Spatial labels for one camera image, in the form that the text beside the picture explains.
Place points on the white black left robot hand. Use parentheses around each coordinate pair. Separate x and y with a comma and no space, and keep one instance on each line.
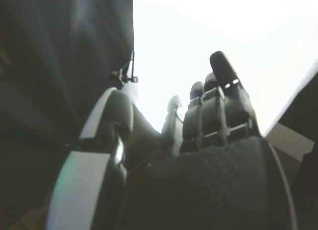
(211,190)

